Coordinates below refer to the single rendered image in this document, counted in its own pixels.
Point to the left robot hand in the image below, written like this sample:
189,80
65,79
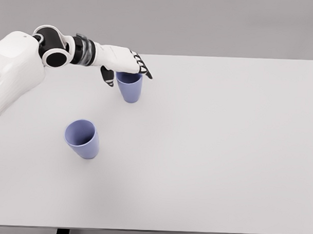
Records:
125,61

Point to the blue plastic cup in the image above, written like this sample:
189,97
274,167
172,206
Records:
129,89
83,140

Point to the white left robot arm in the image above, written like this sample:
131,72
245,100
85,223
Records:
17,66

